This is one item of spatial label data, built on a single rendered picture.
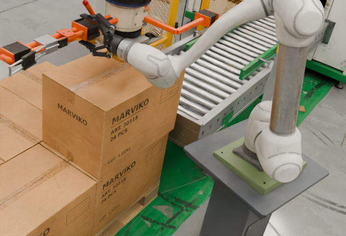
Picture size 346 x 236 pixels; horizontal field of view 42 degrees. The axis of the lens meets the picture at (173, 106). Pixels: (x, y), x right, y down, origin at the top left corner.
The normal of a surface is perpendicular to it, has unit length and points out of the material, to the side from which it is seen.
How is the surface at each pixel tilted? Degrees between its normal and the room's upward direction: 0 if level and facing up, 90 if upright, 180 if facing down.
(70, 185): 0
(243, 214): 90
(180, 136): 90
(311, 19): 82
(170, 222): 0
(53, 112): 90
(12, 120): 0
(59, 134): 90
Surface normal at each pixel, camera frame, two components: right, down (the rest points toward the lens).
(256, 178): 0.09, -0.84
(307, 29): 0.12, 0.39
